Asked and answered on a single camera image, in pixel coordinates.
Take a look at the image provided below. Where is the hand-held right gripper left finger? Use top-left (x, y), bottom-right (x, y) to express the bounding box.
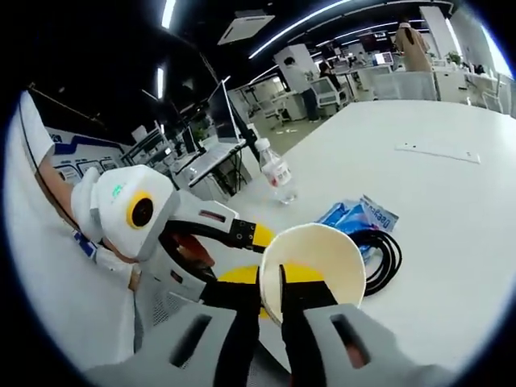
top-left (84, 264), bottom-right (263, 387)

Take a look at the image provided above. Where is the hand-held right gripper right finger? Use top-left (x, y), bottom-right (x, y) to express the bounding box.
top-left (277, 262), bottom-right (448, 387)

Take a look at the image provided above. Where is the clear plastic water bottle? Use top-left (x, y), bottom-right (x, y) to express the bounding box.
top-left (253, 137), bottom-right (299, 206)

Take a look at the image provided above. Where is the white paper cup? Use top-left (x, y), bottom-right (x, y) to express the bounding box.
top-left (259, 222), bottom-right (367, 327)

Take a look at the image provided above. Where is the black cable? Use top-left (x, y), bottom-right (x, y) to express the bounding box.
top-left (349, 227), bottom-right (404, 298)

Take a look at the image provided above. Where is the blue flowered tissue pack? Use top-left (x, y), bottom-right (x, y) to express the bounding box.
top-left (316, 200), bottom-right (366, 263)

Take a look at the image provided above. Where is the person's left hand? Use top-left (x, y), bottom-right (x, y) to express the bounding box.
top-left (102, 237), bottom-right (142, 291)

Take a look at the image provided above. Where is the white blue display board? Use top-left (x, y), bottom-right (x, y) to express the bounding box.
top-left (42, 124), bottom-right (127, 185)

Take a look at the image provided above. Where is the metal equipment rack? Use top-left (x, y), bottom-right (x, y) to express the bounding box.
top-left (120, 120), bottom-right (202, 190)

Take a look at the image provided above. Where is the white table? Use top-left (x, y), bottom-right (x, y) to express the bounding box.
top-left (225, 99), bottom-right (516, 376)

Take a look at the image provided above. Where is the white office chair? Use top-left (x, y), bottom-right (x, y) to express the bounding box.
top-left (481, 72), bottom-right (510, 116)
top-left (312, 76), bottom-right (351, 110)

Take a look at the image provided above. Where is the ceiling air vent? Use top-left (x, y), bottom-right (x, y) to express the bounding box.
top-left (217, 10), bottom-right (276, 46)

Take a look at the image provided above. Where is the white table cable cover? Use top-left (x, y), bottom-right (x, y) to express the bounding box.
top-left (394, 140), bottom-right (482, 164)

